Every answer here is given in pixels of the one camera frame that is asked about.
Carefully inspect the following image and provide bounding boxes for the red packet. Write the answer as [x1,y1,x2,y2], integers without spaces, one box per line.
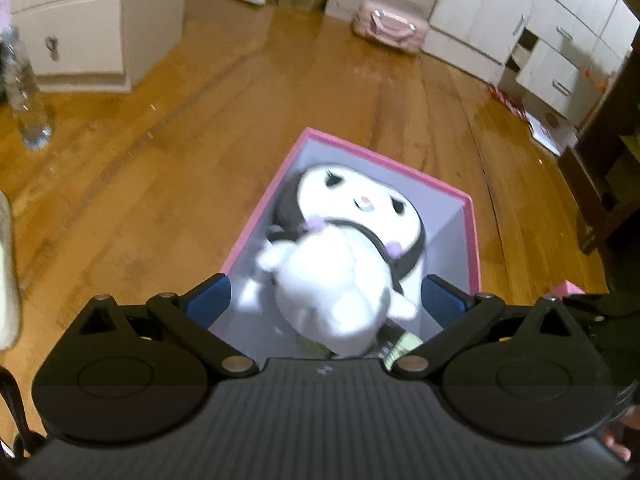
[487,85,532,122]

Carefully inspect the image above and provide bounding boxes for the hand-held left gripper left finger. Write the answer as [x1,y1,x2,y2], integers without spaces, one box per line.
[75,274,257,377]

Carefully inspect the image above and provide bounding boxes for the pink handbag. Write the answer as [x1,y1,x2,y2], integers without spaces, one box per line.
[351,0,430,55]

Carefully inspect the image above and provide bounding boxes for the clear plastic bottle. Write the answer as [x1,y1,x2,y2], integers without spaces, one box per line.
[0,25,54,151]

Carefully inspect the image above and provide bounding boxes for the dark wooden furniture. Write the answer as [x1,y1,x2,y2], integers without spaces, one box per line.
[557,0,640,256]

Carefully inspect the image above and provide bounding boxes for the black cable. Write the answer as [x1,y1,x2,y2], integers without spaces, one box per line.
[0,367,37,461]

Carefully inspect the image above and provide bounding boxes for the cream drawer cabinet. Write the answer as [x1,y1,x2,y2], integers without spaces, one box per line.
[7,0,188,94]

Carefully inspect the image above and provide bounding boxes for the white and black plush toy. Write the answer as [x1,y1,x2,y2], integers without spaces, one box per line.
[240,162,428,357]

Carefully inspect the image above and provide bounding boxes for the white drawer cabinet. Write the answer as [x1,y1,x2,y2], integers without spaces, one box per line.
[422,0,640,128]

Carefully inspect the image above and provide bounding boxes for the white paper sheet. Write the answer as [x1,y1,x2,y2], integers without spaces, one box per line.
[527,115,576,157]

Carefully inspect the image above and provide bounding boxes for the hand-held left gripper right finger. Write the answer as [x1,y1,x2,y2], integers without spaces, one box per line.
[389,275,596,377]

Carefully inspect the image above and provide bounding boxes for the cream soft object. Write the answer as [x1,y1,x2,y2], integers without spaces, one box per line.
[0,192,24,351]

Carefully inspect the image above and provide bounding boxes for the green printed packet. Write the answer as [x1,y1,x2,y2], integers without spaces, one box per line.
[375,327,426,361]

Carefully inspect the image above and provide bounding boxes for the person's right hand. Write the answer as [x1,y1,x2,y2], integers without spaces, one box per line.
[601,425,633,462]

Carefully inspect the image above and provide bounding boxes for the pink cardboard box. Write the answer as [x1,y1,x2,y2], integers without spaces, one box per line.
[207,127,482,361]

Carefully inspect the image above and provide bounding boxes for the pink box lid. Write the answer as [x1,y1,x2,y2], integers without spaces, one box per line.
[547,280,587,302]

